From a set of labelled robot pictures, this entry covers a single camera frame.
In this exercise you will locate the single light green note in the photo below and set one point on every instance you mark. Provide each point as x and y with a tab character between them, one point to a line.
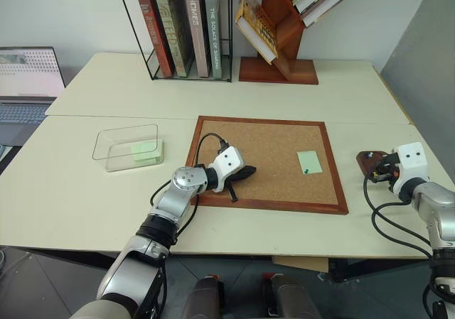
310	160

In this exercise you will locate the yellow patterned book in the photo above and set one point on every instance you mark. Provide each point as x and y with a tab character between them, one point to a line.
257	27

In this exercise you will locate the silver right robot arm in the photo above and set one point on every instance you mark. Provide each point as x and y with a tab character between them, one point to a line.
435	205

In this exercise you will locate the red hardcover book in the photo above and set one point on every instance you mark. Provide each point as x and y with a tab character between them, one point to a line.
153	31

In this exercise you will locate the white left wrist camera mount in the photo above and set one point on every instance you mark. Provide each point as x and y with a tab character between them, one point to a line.
229	161

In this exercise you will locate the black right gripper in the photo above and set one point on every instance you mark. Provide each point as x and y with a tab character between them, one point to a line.
390	171

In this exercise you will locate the brown wooden tree bookshelf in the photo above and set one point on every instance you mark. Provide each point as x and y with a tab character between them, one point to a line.
281	66

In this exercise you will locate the grey-green SOLACE book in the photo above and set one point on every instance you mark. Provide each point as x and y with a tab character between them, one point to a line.
213	35

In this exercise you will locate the brown cardboard piece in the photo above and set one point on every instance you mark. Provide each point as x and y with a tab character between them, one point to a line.
302	264

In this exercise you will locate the grey open laptop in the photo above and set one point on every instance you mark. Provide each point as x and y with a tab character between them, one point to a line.
25	84

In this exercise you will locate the light green note stack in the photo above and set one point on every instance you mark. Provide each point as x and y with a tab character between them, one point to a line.
145	150

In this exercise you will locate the brown wooden tray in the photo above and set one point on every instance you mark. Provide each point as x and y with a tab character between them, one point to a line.
368	164

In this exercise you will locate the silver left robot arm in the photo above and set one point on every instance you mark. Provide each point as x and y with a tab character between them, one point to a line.
177	198

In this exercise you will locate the dark rounded shape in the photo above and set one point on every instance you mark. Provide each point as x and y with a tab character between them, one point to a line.
289	297
202	297

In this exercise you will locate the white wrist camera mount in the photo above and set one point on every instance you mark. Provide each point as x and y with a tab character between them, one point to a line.
229	161
412	161

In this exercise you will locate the dark patterned FEED book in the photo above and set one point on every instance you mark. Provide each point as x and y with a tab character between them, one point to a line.
174	31

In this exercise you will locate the wood-framed cork board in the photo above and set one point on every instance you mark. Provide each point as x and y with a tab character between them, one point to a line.
270	145

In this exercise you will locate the pink HOMES book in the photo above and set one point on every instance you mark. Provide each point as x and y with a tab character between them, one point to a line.
196	31

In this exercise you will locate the clear plastic box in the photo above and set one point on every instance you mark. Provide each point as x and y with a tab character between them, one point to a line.
117	155

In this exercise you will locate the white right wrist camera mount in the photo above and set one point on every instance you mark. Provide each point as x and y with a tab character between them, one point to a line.
412	161

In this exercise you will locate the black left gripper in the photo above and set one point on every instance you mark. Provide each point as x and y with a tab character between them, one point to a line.
237	176

